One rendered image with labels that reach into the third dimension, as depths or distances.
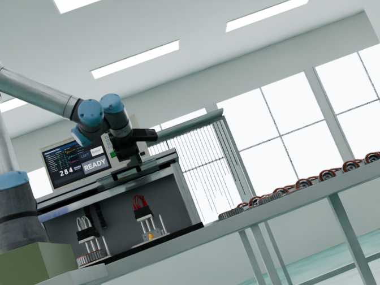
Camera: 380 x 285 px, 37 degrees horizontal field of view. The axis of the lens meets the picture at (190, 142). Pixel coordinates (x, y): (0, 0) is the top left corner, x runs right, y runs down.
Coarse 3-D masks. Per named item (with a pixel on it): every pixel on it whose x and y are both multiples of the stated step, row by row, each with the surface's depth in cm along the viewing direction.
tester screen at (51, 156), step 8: (72, 144) 239; (96, 144) 239; (48, 152) 238; (56, 152) 238; (64, 152) 238; (72, 152) 238; (80, 152) 238; (104, 152) 238; (48, 160) 237; (56, 160) 237; (64, 160) 237; (72, 160) 237; (88, 160) 238; (56, 168) 237; (64, 168) 237; (80, 168) 237; (104, 168) 237; (56, 176) 236; (64, 176) 236; (80, 176) 236; (56, 184) 235
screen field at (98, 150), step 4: (96, 148) 239; (100, 148) 239; (84, 152) 238; (88, 152) 238; (92, 152) 238; (96, 152) 238; (100, 152) 238; (80, 156) 238; (84, 156) 238; (88, 156) 238; (92, 156) 238; (80, 160) 237
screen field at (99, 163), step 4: (104, 156) 238; (92, 160) 238; (96, 160) 238; (100, 160) 238; (104, 160) 238; (84, 164) 237; (88, 164) 237; (92, 164) 237; (96, 164) 237; (100, 164) 237; (104, 164) 237; (84, 168) 237; (88, 168) 237; (92, 168) 237; (96, 168) 237; (100, 168) 237; (84, 172) 236; (88, 172) 236
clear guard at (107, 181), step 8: (152, 160) 214; (144, 168) 211; (152, 168) 210; (104, 176) 213; (120, 176) 210; (128, 176) 209; (136, 176) 208; (104, 184) 209; (112, 184) 208; (120, 184) 207
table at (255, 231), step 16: (352, 160) 349; (368, 160) 348; (320, 176) 346; (272, 192) 346; (256, 224) 332; (256, 240) 331; (368, 256) 407; (256, 272) 403; (272, 272) 327; (336, 272) 404
